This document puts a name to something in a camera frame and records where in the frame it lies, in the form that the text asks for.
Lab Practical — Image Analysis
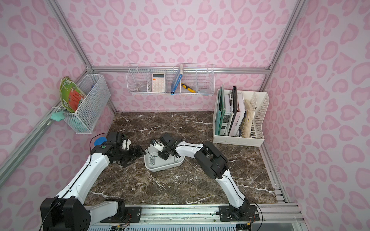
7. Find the green red circuit board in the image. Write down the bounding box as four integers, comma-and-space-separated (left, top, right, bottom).
59, 76, 86, 113

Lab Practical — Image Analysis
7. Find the beige woven fan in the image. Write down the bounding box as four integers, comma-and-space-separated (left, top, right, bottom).
242, 100, 255, 138

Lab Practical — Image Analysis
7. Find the pink white book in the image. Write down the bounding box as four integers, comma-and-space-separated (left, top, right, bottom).
230, 93, 245, 137

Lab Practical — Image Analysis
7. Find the blue book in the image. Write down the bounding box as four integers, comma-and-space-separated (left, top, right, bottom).
171, 64, 183, 93

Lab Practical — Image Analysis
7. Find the white desk file organizer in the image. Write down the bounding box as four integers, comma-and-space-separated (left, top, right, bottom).
213, 87, 269, 147

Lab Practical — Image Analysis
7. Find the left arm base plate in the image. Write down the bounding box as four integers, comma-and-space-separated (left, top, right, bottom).
100, 207, 143, 224

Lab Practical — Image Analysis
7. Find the black binder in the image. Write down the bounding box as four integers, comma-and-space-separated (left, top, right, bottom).
227, 86, 237, 136

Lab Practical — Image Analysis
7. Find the white plastic storage box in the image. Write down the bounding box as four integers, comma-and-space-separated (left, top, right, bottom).
144, 146, 185, 172

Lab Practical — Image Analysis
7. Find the clear tape roll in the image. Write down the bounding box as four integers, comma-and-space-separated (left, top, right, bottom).
137, 82, 148, 92

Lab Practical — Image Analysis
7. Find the yellow utility knife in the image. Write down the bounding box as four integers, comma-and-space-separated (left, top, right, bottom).
181, 83, 196, 93

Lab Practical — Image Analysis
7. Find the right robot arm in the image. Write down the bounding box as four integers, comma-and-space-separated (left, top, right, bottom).
149, 133, 250, 220

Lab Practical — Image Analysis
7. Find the teal rubber toy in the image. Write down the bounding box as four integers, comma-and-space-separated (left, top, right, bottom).
50, 111, 65, 122

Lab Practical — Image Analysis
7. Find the white pink calculator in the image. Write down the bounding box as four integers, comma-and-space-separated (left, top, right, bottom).
152, 73, 165, 92

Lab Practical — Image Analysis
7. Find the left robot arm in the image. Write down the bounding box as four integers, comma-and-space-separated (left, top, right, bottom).
39, 132, 145, 231

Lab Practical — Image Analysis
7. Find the white mesh side basket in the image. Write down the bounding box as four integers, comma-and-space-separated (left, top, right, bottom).
62, 74, 111, 134

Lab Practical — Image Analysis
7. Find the blue lid clear jar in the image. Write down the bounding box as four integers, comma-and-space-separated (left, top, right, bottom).
94, 137, 107, 146

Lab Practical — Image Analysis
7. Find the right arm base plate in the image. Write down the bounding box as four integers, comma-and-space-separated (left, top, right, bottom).
216, 205, 260, 223

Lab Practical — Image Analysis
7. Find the green folder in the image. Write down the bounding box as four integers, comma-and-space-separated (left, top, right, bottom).
215, 85, 225, 135

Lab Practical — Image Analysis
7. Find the white wire wall basket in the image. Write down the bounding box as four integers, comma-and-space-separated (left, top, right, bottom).
126, 64, 215, 95

